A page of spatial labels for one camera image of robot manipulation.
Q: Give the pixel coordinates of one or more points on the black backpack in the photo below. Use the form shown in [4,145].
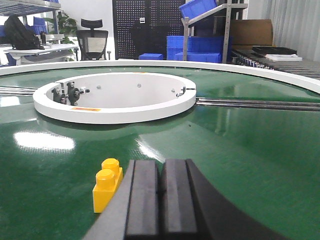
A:
[20,37]

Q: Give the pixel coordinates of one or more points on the roller conveyor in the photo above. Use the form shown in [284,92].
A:
[305,68]

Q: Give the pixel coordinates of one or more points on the stacked blue bins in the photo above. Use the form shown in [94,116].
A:
[199,49]

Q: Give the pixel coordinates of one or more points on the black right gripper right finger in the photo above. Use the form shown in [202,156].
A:
[193,209]

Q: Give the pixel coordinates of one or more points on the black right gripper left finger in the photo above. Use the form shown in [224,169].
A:
[133,212]

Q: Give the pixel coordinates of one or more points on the metal shelf rack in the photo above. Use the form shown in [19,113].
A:
[225,10]

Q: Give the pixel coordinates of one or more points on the small blue bin on floor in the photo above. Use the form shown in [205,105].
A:
[151,56]

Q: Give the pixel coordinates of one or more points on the yellow toy brick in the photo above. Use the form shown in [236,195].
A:
[107,182]

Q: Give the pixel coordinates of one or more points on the white foam sheet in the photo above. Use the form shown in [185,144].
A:
[284,57]

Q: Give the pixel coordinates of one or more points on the black office chair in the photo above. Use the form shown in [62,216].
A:
[93,42]

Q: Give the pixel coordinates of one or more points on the green potted plant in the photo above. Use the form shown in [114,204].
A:
[66,26]

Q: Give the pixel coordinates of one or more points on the black tray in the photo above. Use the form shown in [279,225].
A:
[264,50]

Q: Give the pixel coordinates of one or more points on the white desk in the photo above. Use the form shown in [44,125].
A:
[50,54]

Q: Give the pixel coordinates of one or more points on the blue bin on slanted shelf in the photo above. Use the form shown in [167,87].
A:
[195,8]

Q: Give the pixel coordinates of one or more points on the cardboard box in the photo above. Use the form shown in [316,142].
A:
[251,32]

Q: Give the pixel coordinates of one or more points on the black pegboard panel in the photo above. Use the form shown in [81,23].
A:
[142,26]

